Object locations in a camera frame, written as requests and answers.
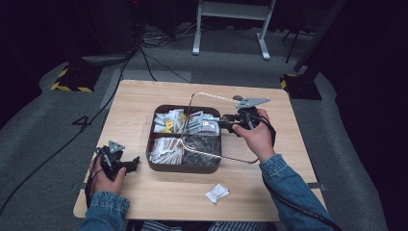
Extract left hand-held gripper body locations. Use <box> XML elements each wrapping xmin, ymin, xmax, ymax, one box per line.
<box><xmin>95</xmin><ymin>140</ymin><xmax>128</xmax><ymax>182</ymax></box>

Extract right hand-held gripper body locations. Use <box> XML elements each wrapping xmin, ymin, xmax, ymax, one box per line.
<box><xmin>235</xmin><ymin>97</ymin><xmax>271</xmax><ymax>131</ymax></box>

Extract brown compartment box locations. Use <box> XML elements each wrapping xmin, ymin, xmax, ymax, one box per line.
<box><xmin>145</xmin><ymin>104</ymin><xmax>223</xmax><ymax>175</ymax></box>

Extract white sachet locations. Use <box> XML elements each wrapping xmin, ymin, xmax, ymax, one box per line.
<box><xmin>205</xmin><ymin>182</ymin><xmax>231</xmax><ymax>205</ymax></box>

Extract person's left hand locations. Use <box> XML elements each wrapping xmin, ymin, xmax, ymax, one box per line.
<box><xmin>89</xmin><ymin>155</ymin><xmax>128</xmax><ymax>195</ymax></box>

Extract person's right hand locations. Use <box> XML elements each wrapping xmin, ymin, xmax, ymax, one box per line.
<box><xmin>232</xmin><ymin>108</ymin><xmax>277</xmax><ymax>164</ymax></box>

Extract pile of white red packets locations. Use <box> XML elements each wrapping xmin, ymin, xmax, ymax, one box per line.
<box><xmin>186</xmin><ymin>110</ymin><xmax>221</xmax><ymax>136</ymax></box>

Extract pile of white brown sticks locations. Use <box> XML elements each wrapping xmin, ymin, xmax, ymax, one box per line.
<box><xmin>148</xmin><ymin>137</ymin><xmax>185</xmax><ymax>166</ymax></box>

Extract pile of dark packets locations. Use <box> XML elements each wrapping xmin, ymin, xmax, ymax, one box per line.
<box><xmin>182</xmin><ymin>133</ymin><xmax>222</xmax><ymax>168</ymax></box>

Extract pile of white yellow packets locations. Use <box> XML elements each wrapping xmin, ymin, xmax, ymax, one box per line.
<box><xmin>153</xmin><ymin>108</ymin><xmax>188</xmax><ymax>135</ymax></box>

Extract black yellow striped stand base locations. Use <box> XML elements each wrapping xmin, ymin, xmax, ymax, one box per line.
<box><xmin>49</xmin><ymin>57</ymin><xmax>104</xmax><ymax>94</ymax></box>
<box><xmin>279</xmin><ymin>72</ymin><xmax>323</xmax><ymax>101</ymax></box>

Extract black tripod legs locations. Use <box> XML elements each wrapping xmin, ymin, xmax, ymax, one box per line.
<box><xmin>281</xmin><ymin>28</ymin><xmax>311</xmax><ymax>64</ymax></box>

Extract grey tape strip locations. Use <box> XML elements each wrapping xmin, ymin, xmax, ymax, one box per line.
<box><xmin>306</xmin><ymin>181</ymin><xmax>328</xmax><ymax>193</ymax></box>

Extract black slanted pole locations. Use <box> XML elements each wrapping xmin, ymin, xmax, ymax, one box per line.
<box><xmin>293</xmin><ymin>0</ymin><xmax>348</xmax><ymax>73</ymax></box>

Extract left hand-held gripper cable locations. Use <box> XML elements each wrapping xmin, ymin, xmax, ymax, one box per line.
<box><xmin>84</xmin><ymin>149</ymin><xmax>104</xmax><ymax>210</ymax></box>

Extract hand-held gripper cable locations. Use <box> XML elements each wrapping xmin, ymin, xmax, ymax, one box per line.
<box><xmin>255</xmin><ymin>115</ymin><xmax>344</xmax><ymax>231</ymax></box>
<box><xmin>84</xmin><ymin>149</ymin><xmax>104</xmax><ymax>210</ymax></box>

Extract long black floor cable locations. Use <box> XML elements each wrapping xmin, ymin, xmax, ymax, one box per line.
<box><xmin>0</xmin><ymin>30</ymin><xmax>142</xmax><ymax>217</ymax></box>

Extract thin black floor cable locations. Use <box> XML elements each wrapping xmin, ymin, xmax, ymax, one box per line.
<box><xmin>139</xmin><ymin>44</ymin><xmax>192</xmax><ymax>85</ymax></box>

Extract white metal stand frame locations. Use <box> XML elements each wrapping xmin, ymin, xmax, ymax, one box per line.
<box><xmin>191</xmin><ymin>0</ymin><xmax>278</xmax><ymax>62</ymax></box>

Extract right hand-held gripper cable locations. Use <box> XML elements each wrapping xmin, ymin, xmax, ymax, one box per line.
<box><xmin>255</xmin><ymin>115</ymin><xmax>344</xmax><ymax>231</ymax></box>

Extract tangle of floor cables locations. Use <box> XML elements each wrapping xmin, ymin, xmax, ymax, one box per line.
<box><xmin>140</xmin><ymin>21</ymin><xmax>201</xmax><ymax>50</ymax></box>

